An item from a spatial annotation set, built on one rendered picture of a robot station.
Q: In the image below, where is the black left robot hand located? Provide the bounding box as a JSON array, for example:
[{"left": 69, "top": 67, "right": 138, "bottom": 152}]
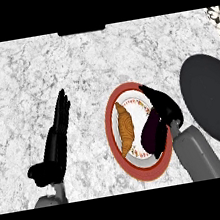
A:
[{"left": 13, "top": 87, "right": 84, "bottom": 190}]

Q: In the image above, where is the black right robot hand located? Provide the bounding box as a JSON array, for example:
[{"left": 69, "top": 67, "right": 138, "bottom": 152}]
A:
[{"left": 137, "top": 78, "right": 191, "bottom": 162}]

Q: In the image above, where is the dark purple eggplant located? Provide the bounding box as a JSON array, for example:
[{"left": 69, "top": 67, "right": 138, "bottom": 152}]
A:
[{"left": 134, "top": 105, "right": 173, "bottom": 156}]

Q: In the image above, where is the dark grey frying pan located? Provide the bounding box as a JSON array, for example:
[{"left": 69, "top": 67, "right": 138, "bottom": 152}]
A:
[{"left": 174, "top": 50, "right": 220, "bottom": 170}]

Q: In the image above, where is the red rimmed white plate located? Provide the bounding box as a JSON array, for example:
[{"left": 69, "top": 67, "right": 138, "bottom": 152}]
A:
[{"left": 98, "top": 76, "right": 180, "bottom": 188}]

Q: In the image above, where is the golden brown croissant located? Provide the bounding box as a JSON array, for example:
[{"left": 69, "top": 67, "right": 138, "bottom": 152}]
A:
[{"left": 112, "top": 99, "right": 140, "bottom": 159}]

